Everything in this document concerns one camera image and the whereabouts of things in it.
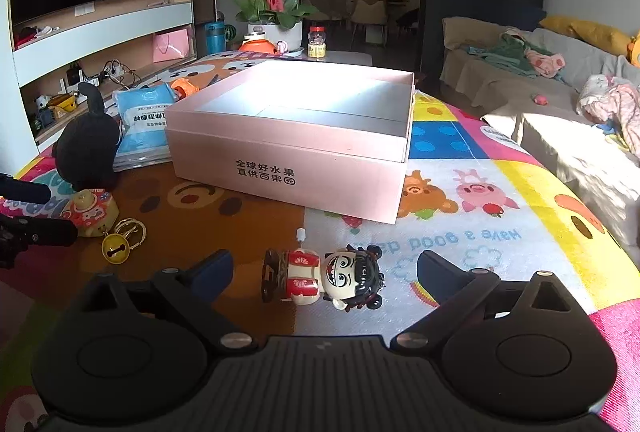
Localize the orange round toy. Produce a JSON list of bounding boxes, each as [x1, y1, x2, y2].
[[239, 37, 279, 56]]

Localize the yellow cushion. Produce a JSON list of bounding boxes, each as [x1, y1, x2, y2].
[[539, 16, 634, 57]]

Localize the dining chair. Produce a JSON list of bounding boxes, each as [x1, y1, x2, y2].
[[350, 0, 388, 47]]

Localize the beige sofa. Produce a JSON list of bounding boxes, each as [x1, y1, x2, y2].
[[440, 17, 639, 261]]

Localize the opera mask doll figure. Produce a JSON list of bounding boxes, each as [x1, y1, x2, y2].
[[262, 244, 384, 313]]

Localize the pudding plush keychain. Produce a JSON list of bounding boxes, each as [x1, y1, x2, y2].
[[61, 189, 119, 238]]

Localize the green clothes on sofa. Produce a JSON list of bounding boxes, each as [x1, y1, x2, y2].
[[462, 31, 538, 77]]

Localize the small pink toy on sofa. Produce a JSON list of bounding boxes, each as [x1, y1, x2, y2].
[[533, 95, 548, 106]]

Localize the pink white blanket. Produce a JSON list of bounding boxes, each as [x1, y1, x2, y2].
[[576, 74, 639, 147]]

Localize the orange plastic toy shell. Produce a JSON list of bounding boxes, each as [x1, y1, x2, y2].
[[170, 77, 201, 100]]

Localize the white tv cabinet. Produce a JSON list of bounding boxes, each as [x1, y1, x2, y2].
[[1, 0, 194, 174]]

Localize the blue wet wipes pack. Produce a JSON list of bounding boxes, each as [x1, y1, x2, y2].
[[113, 83, 177, 172]]

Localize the red lid candy jar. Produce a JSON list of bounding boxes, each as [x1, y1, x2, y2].
[[307, 25, 326, 59]]

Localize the pink cardboard box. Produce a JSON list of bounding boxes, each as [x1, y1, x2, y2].
[[165, 59, 416, 224]]

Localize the yellow bell keychain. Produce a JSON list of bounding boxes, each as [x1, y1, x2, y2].
[[101, 217, 148, 265]]

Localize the black plush toy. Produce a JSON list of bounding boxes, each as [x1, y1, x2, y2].
[[52, 82, 120, 191]]

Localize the colourful cartoon play mat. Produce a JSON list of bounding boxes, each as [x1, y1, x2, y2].
[[1, 52, 639, 431]]

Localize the power strip with cables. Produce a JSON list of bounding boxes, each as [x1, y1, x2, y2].
[[61, 59, 141, 94]]

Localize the yellow plush toy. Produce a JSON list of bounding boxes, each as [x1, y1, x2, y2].
[[627, 33, 640, 68]]

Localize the pink paper bag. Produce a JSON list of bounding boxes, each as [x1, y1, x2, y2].
[[152, 28, 191, 63]]

